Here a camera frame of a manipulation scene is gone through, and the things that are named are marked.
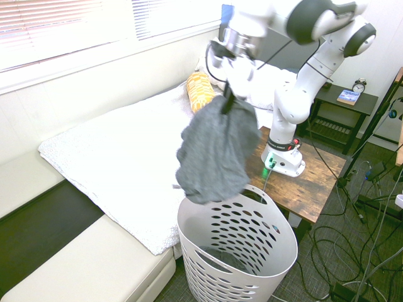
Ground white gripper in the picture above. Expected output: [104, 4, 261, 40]
[220, 55, 256, 115]

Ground grey garment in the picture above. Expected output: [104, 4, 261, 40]
[172, 94, 263, 205]

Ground white perforated laundry basket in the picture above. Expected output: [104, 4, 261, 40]
[176, 183, 299, 302]

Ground yellow white patterned pillow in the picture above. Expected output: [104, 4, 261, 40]
[186, 71, 217, 114]

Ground window blinds beside pillow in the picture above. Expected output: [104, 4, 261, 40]
[132, 0, 223, 42]

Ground rustic wooden side table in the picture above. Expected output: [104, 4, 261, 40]
[243, 125, 348, 243]

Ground black nightstand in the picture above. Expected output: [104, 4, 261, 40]
[295, 79, 379, 155]

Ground white bed mattress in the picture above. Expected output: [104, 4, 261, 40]
[38, 67, 298, 257]

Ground blue white book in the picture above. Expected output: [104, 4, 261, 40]
[336, 89, 361, 107]

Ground black alarm clock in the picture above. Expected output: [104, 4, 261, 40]
[351, 77, 368, 94]

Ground black power adapter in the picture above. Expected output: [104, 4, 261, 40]
[366, 161, 387, 182]

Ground wide window blinds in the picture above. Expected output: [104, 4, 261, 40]
[0, 0, 132, 72]

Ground cream upholstered bench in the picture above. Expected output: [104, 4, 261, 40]
[0, 147, 178, 302]

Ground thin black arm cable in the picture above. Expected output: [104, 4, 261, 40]
[205, 36, 335, 92]

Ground black camera stand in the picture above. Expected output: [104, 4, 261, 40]
[336, 67, 403, 225]

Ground tangled floor cables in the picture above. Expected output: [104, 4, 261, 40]
[295, 157, 403, 302]

